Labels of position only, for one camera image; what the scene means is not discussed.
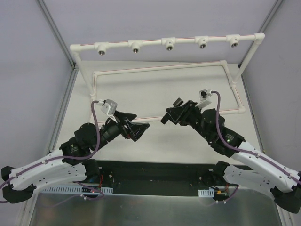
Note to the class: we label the aluminium frame post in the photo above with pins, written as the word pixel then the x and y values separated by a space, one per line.
pixel 72 75
pixel 278 4

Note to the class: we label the white PVC pipe frame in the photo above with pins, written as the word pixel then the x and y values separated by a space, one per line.
pixel 169 43

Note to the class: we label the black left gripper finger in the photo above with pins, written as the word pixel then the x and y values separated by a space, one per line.
pixel 136 129
pixel 121 116

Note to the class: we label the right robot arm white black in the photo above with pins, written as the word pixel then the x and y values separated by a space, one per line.
pixel 264 174

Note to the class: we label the right white cable duct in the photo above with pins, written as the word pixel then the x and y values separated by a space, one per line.
pixel 206 193

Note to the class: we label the black faucet valve handle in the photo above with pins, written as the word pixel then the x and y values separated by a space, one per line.
pixel 178 102

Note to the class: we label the right aluminium frame post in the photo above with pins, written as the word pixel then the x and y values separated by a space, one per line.
pixel 278 4

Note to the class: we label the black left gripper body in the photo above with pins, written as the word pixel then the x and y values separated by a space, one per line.
pixel 123 125

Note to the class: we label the left aluminium frame post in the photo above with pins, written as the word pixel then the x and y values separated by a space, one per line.
pixel 72 75

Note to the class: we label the white cable duct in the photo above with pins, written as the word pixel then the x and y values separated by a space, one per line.
pixel 68 189
pixel 206 193

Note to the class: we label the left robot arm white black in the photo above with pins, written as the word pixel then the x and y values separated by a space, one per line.
pixel 71 162

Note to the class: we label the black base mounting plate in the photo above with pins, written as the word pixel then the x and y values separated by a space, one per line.
pixel 159 179

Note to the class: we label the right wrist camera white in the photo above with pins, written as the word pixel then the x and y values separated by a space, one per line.
pixel 205 99

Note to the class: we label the left white cable duct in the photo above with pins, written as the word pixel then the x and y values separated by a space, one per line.
pixel 68 189

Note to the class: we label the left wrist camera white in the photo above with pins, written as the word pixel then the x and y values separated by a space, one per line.
pixel 108 107

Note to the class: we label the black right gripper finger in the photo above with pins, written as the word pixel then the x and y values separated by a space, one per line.
pixel 175 114
pixel 186 105

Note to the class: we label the black L-shaped faucet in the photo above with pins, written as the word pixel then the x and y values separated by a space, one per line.
pixel 165 119

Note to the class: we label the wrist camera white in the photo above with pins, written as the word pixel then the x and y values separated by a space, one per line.
pixel 205 99
pixel 108 107

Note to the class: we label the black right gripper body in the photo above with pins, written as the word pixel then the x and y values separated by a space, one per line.
pixel 186 113

